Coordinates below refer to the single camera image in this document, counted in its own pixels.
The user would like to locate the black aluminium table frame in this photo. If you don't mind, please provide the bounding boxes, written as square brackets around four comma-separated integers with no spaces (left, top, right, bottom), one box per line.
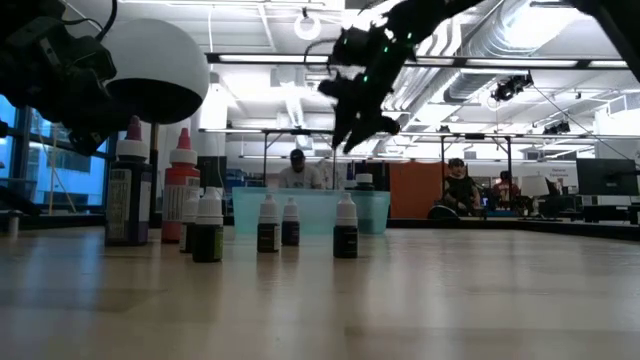
[0,212,640,237]

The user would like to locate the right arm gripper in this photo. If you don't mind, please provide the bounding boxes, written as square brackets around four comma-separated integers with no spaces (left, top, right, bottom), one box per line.
[318,19,417,154]

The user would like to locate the black ceiling spotlight cluster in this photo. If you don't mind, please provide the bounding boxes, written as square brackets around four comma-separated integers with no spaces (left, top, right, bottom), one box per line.
[489,72,535,104]
[542,119,572,136]

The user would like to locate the large red colouring bottle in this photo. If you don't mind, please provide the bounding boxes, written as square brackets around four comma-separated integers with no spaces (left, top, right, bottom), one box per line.
[160,127,202,245]

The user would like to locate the small white-capped colouring bottle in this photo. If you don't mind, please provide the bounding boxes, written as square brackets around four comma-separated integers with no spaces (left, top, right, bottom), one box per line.
[280,195,301,247]
[178,189,202,254]
[256,192,281,254]
[333,192,360,260]

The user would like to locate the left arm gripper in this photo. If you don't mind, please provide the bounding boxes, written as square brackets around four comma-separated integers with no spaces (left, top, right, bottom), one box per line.
[0,24,133,159]

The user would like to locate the teal translucent plastic bin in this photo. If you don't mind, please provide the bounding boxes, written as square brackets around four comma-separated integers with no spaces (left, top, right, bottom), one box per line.
[230,186,392,237]

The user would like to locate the white ring ceiling lamp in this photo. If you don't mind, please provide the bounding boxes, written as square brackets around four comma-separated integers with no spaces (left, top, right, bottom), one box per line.
[293,13,322,42]

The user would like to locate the small green colouring bottle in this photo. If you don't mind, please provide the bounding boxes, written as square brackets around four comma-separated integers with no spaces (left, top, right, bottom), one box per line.
[191,186,225,264]

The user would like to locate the large glass window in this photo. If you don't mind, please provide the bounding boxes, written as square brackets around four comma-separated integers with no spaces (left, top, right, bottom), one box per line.
[0,94,110,214]

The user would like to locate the black computer monitor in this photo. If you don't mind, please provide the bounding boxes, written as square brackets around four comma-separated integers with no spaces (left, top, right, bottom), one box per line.
[575,158,640,197]

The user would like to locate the black background box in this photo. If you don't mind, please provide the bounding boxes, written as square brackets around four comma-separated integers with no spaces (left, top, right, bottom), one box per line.
[197,155,229,190]

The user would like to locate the white globe table lamp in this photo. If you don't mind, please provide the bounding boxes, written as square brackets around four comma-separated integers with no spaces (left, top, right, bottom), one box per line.
[101,18,211,230]

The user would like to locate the orange partition wall panel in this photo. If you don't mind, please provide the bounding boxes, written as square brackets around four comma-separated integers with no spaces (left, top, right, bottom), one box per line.
[388,161,451,220]

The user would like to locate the small grey post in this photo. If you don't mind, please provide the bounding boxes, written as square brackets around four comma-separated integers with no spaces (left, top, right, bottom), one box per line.
[6,209,23,239]

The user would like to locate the small white shade lamp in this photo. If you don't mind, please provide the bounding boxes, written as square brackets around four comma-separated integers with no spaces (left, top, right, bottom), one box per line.
[519,174,550,214]

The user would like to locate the silver ventilation duct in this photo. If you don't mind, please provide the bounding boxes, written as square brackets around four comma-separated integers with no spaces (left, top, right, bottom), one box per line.
[442,0,581,106]

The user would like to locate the large purple-capped colouring bottle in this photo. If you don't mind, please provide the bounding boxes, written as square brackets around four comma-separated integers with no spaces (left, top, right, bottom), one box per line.
[103,115,154,247]

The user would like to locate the black overhead light bar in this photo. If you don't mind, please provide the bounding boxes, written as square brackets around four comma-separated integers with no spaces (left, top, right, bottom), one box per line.
[204,51,640,70]

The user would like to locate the person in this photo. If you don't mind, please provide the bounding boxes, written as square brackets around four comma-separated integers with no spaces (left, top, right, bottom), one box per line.
[442,157,482,217]
[277,148,324,190]
[491,169,521,211]

